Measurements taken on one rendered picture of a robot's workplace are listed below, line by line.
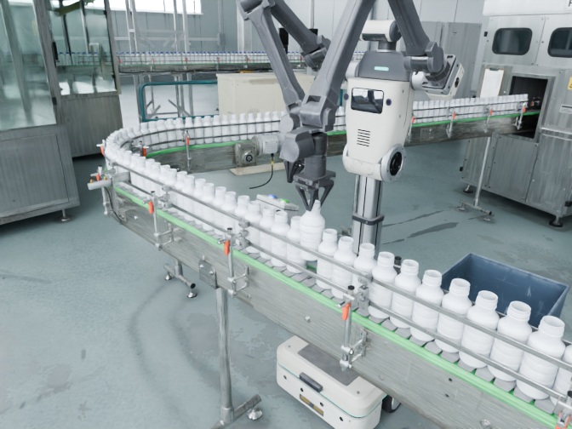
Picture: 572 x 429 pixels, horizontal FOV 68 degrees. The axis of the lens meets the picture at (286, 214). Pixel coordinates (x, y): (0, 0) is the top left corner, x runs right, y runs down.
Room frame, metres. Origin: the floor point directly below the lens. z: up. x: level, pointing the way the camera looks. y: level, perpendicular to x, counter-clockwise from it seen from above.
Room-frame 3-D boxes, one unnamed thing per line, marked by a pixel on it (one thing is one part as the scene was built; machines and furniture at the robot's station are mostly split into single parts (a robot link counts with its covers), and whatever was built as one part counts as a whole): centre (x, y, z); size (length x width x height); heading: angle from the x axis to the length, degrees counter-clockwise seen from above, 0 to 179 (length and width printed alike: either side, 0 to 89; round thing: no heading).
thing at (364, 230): (1.70, -0.36, 0.74); 0.11 x 0.11 x 0.40; 46
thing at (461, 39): (7.71, -2.70, 0.96); 0.82 x 0.50 x 1.91; 118
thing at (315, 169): (1.07, -0.07, 1.33); 0.10 x 0.07 x 0.07; 136
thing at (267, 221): (1.20, 0.05, 1.08); 0.06 x 0.06 x 0.17
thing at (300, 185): (1.07, -0.07, 1.26); 0.07 x 0.07 x 0.09; 46
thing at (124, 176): (1.76, 0.75, 0.96); 0.23 x 0.10 x 0.27; 136
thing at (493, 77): (4.56, -2.08, 1.22); 0.23 x 0.04 x 0.32; 28
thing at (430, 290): (0.82, -0.33, 1.08); 0.06 x 0.06 x 0.17
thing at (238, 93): (5.68, 0.29, 0.59); 1.10 x 0.62 x 1.18; 118
